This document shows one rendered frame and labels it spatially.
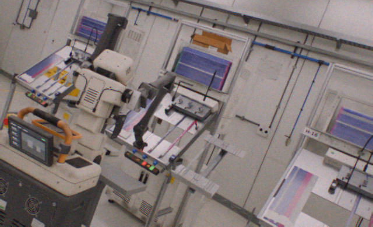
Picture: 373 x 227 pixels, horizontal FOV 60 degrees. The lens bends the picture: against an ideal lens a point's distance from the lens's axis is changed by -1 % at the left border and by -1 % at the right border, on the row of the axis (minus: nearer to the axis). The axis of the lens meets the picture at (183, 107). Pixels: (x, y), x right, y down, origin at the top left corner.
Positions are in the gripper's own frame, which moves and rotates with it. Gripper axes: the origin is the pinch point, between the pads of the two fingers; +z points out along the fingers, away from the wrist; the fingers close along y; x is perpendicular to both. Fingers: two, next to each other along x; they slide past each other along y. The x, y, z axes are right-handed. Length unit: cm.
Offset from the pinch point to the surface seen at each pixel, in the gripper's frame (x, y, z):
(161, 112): -49, 21, 7
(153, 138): -21.1, 7.6, 8.2
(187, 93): -75, 11, -2
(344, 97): -117, -110, -21
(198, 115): -58, -12, 1
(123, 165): -8, 41, 52
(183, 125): -46.4, -5.0, 7.3
